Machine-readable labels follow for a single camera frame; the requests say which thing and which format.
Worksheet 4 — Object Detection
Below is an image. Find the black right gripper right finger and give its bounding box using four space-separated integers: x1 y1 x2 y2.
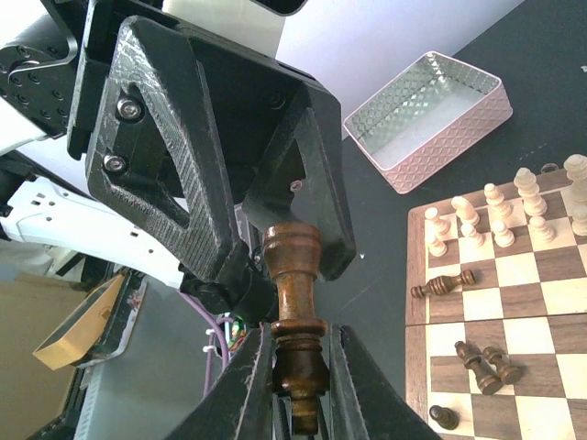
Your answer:
329 324 439 440

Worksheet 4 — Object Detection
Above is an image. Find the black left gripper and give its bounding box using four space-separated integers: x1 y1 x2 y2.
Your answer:
68 1 356 321

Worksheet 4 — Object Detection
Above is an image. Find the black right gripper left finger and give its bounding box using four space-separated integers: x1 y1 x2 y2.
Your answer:
166 324 272 440

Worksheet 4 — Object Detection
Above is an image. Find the large brown chess piece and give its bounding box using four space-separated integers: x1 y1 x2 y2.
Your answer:
263 223 329 435

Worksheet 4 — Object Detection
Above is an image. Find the tall brown chess piece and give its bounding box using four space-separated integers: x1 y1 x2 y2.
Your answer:
410 269 476 299

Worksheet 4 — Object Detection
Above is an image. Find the wooden chess board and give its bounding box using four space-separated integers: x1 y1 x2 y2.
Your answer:
405 170 586 439

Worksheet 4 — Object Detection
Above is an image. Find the yellow box beside table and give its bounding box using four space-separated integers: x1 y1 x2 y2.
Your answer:
33 274 125 370

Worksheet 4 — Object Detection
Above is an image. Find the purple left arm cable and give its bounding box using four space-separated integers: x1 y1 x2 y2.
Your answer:
178 291 233 400

